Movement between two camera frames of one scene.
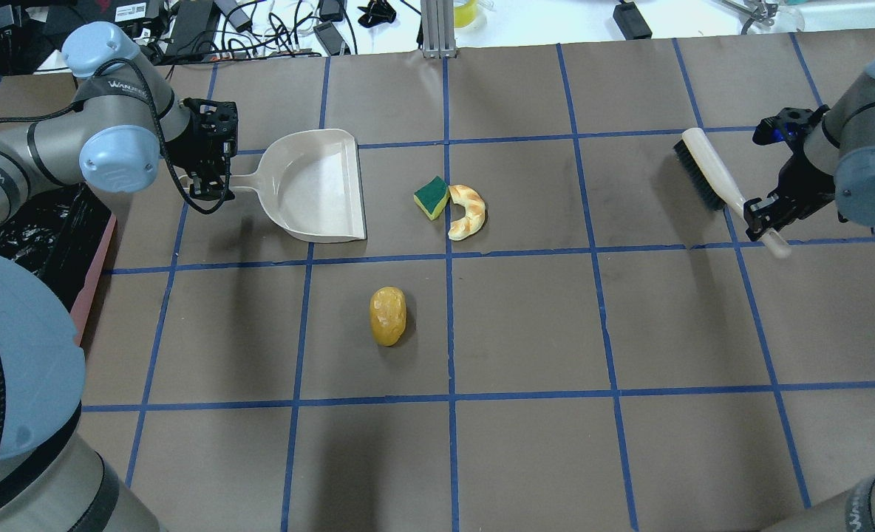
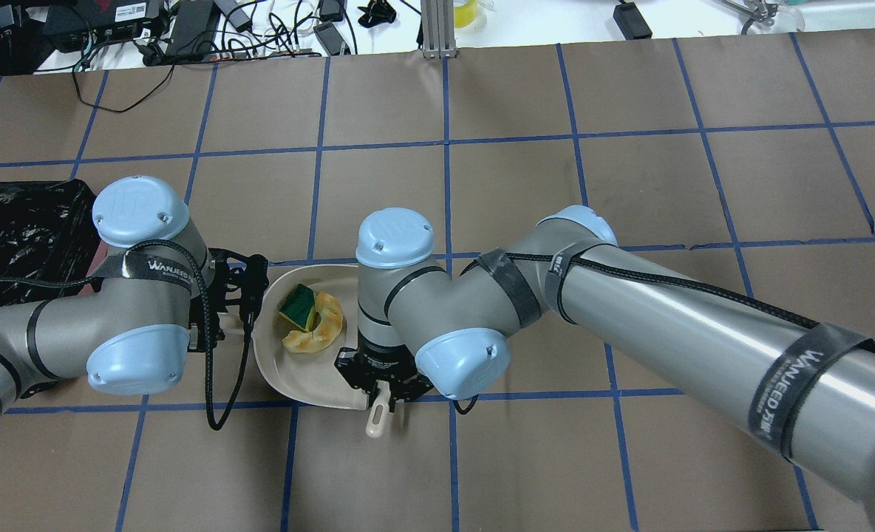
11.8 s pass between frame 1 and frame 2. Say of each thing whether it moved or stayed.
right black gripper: moved
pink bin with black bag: stayed
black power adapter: stayed
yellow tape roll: stayed
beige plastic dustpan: moved
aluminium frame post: stayed
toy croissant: moved
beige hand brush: moved
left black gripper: moved
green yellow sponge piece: moved
